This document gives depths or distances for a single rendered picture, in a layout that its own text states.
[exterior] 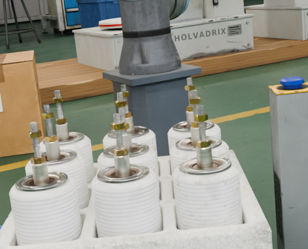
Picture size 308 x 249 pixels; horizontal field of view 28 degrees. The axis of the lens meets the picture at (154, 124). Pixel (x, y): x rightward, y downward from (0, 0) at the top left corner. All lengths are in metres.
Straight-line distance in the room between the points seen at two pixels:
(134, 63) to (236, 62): 1.81
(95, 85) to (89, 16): 2.78
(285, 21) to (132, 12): 2.30
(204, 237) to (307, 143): 0.31
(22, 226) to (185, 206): 0.23
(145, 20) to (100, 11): 3.99
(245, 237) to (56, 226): 0.26
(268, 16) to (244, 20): 0.50
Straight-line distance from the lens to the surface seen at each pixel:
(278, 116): 1.06
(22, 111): 2.02
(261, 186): 1.53
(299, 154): 1.08
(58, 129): 1.12
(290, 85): 1.07
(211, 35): 3.23
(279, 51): 3.38
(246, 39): 3.34
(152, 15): 1.45
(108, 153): 1.00
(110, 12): 5.47
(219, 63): 3.18
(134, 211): 0.86
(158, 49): 1.45
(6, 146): 2.05
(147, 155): 0.98
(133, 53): 1.45
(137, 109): 1.44
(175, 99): 1.46
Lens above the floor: 0.53
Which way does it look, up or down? 14 degrees down
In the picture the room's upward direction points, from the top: 6 degrees counter-clockwise
